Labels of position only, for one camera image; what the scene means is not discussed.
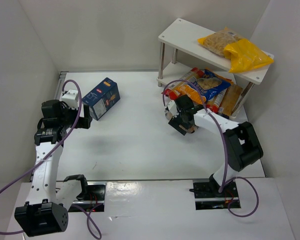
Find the red spaghetti pack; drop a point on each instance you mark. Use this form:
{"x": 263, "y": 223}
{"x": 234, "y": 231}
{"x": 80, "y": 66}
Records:
{"x": 214, "y": 104}

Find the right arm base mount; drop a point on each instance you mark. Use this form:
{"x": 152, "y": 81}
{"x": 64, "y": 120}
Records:
{"x": 206, "y": 198}

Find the blue pasta box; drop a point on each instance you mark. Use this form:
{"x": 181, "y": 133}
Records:
{"x": 102, "y": 98}

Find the tricolour fusilli pasta bag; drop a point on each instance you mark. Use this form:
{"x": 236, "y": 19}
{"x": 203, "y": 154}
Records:
{"x": 189, "y": 127}

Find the brown spaghetti pack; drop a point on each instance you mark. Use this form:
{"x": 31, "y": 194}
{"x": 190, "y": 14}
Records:
{"x": 229, "y": 101}

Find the clear macaroni pasta bag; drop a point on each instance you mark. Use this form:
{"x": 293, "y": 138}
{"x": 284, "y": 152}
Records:
{"x": 217, "y": 41}

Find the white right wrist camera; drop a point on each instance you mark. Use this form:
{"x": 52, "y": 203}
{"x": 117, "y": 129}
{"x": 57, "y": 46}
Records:
{"x": 171, "y": 110}

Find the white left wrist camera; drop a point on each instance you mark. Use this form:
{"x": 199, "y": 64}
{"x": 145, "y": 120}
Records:
{"x": 71, "y": 98}

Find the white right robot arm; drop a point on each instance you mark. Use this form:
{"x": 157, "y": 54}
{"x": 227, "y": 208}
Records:
{"x": 240, "y": 142}

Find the yellow pasta bag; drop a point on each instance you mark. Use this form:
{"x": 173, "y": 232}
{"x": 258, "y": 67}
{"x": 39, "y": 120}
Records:
{"x": 245, "y": 56}

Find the blue macaroni pasta bag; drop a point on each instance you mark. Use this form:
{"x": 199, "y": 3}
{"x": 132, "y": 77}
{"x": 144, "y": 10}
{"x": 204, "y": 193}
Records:
{"x": 208, "y": 86}

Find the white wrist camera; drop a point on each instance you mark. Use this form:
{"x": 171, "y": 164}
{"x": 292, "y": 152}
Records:
{"x": 71, "y": 98}
{"x": 171, "y": 110}

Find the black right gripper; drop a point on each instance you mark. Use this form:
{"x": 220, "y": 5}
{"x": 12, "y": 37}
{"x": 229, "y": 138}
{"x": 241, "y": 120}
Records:
{"x": 179, "y": 122}

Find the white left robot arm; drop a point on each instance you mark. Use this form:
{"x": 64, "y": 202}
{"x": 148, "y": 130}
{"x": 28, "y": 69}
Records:
{"x": 45, "y": 210}

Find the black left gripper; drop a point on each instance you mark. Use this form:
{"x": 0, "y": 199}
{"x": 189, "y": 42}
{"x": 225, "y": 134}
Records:
{"x": 80, "y": 119}

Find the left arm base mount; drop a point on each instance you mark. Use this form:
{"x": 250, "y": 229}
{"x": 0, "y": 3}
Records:
{"x": 95, "y": 197}

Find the orange red pasta bag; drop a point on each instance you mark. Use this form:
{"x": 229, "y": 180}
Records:
{"x": 180, "y": 88}

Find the white two-tier shelf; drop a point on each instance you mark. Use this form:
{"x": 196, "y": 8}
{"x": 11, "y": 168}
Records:
{"x": 181, "y": 36}

